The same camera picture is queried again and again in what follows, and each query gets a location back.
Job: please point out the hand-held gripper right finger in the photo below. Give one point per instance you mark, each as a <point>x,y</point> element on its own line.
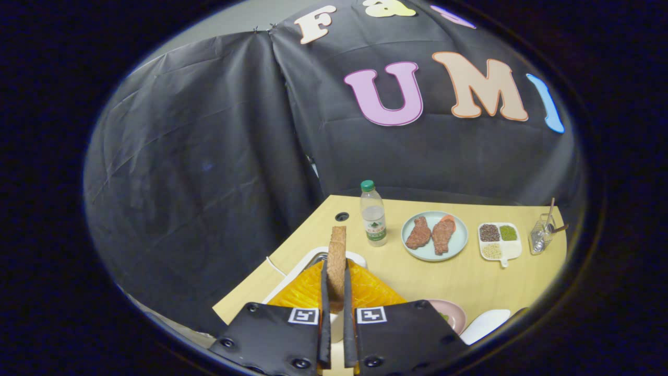
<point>348,334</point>

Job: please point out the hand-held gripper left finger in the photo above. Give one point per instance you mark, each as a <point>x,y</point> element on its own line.
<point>325,334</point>

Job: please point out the toasted bread slice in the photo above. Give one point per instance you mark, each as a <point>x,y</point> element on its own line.
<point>336,261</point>

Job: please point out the white toaster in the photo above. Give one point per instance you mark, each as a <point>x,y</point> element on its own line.
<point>305,259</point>

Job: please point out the pink round plate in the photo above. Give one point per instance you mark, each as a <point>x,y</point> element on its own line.
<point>456,310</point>

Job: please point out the teal round plate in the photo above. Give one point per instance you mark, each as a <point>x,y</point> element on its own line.
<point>430,253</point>

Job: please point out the clear water bottle green cap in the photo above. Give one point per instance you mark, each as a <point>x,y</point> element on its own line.
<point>373,219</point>

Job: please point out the brown steak piece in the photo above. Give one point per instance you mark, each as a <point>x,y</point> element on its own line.
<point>418,233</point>
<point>442,235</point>

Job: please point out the white plate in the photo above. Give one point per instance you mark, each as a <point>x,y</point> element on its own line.
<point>485,324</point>

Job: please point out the orange carrot slice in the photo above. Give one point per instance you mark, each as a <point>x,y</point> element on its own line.
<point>450,219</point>

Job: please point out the white divided grain dish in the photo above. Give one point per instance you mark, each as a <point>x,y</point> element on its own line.
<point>514,248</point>

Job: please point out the wooden spoon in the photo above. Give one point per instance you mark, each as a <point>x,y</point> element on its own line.
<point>559,228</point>
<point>550,209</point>

